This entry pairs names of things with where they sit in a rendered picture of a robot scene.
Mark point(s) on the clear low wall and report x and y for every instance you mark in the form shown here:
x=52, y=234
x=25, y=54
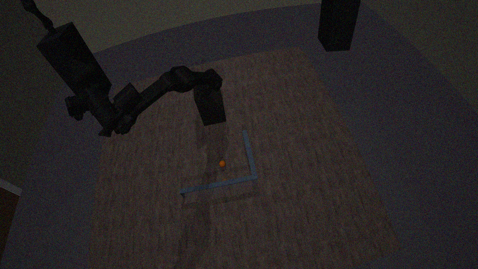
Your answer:
x=220, y=189

